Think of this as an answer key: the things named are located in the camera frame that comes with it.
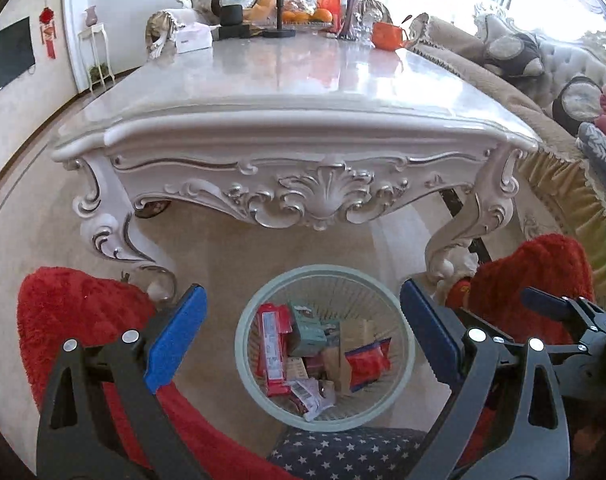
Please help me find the cream cardboard box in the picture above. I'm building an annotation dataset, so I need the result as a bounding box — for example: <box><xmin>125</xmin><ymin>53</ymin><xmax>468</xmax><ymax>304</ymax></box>
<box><xmin>339</xmin><ymin>317</ymin><xmax>377</xmax><ymax>396</ymax></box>

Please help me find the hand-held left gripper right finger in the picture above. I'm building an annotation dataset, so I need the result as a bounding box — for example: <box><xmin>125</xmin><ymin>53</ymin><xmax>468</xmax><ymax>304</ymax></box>
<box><xmin>399</xmin><ymin>277</ymin><xmax>571</xmax><ymax>480</ymax></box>

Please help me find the navy star-patterned cloth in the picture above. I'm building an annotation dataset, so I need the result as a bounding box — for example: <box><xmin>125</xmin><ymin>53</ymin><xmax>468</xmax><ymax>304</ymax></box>
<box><xmin>267</xmin><ymin>427</ymin><xmax>430</xmax><ymax>480</ymax></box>

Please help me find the yellow plastic bag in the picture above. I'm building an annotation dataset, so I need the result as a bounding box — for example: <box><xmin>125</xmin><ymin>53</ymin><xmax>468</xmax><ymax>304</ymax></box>
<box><xmin>250</xmin><ymin>0</ymin><xmax>279</xmax><ymax>21</ymax></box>

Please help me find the orange mug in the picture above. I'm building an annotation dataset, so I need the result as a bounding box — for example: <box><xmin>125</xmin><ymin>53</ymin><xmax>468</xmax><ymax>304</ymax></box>
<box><xmin>372</xmin><ymin>21</ymin><xmax>409</xmax><ymax>51</ymax></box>

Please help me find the white tissue box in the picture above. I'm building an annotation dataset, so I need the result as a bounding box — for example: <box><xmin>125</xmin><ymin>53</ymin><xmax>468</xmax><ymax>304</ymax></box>
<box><xmin>175</xmin><ymin>25</ymin><xmax>215</xmax><ymax>55</ymax></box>

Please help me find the red snack packet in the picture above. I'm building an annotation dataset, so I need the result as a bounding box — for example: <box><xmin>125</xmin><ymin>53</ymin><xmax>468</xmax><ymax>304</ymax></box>
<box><xmin>344</xmin><ymin>337</ymin><xmax>393</xmax><ymax>394</ymax></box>

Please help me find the white side table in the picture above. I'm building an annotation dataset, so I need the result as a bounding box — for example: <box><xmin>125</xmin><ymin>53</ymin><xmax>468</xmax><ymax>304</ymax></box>
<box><xmin>78</xmin><ymin>22</ymin><xmax>116</xmax><ymax>94</ymax></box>

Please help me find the black television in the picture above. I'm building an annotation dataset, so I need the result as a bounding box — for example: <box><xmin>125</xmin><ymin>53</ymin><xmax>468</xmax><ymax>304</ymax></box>
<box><xmin>0</xmin><ymin>16</ymin><xmax>36</xmax><ymax>106</ymax></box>

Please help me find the white snack packet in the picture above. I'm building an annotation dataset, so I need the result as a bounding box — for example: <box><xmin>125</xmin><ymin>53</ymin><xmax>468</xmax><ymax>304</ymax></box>
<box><xmin>289</xmin><ymin>379</ymin><xmax>337</xmax><ymax>422</ymax></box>

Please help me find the teal cardboard box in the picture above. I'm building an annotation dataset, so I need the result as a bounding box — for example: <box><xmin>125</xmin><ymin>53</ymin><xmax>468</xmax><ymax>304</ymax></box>
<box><xmin>287</xmin><ymin>302</ymin><xmax>342</xmax><ymax>359</ymax></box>

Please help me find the red cardboard box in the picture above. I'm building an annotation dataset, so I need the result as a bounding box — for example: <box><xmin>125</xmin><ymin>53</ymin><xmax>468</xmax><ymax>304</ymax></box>
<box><xmin>255</xmin><ymin>302</ymin><xmax>294</xmax><ymax>397</ymax></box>

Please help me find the black cylinder speaker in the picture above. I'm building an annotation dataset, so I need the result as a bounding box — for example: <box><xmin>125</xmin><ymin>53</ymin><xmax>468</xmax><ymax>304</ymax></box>
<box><xmin>218</xmin><ymin>4</ymin><xmax>245</xmax><ymax>28</ymax></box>

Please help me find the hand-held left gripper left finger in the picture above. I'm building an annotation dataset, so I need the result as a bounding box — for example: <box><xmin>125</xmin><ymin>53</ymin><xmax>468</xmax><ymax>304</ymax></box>
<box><xmin>35</xmin><ymin>282</ymin><xmax>212</xmax><ymax>480</ymax></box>

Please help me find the set of small clear glasses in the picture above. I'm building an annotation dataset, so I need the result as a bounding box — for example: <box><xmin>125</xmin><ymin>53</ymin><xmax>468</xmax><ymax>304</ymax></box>
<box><xmin>358</xmin><ymin>10</ymin><xmax>379</xmax><ymax>46</ymax></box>

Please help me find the beige covered sofa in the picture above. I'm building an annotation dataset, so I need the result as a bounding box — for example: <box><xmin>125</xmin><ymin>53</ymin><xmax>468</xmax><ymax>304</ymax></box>
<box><xmin>408</xmin><ymin>2</ymin><xmax>606</xmax><ymax>286</ymax></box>

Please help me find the red standing sign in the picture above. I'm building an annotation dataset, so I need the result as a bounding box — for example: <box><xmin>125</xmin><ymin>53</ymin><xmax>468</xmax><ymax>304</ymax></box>
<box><xmin>315</xmin><ymin>0</ymin><xmax>342</xmax><ymax>31</ymax></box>

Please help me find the red knot ornament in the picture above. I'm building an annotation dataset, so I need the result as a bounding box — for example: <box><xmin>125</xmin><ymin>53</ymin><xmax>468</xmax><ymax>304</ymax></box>
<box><xmin>39</xmin><ymin>6</ymin><xmax>58</xmax><ymax>61</ymax></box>

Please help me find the green ribbed plastic bin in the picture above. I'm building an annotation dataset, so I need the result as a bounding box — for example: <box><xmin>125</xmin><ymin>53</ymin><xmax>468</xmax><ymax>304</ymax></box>
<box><xmin>234</xmin><ymin>265</ymin><xmax>417</xmax><ymax>432</ymax></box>

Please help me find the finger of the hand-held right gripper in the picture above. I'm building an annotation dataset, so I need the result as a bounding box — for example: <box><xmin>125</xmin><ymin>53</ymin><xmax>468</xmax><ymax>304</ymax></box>
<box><xmin>500</xmin><ymin>340</ymin><xmax>606</xmax><ymax>402</ymax></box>
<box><xmin>522</xmin><ymin>287</ymin><xmax>606</xmax><ymax>335</ymax></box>

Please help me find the grey patterned cloth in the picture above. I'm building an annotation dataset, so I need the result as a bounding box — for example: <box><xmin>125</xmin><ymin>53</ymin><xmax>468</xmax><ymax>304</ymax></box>
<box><xmin>577</xmin><ymin>122</ymin><xmax>606</xmax><ymax>192</ymax></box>

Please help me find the purple glass vase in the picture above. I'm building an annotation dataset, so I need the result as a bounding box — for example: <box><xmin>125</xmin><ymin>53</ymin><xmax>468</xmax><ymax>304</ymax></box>
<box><xmin>338</xmin><ymin>0</ymin><xmax>362</xmax><ymax>41</ymax></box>

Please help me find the ornate white carved table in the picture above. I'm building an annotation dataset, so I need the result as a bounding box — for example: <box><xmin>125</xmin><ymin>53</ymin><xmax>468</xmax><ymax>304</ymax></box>
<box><xmin>50</xmin><ymin>35</ymin><xmax>542</xmax><ymax>306</ymax></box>

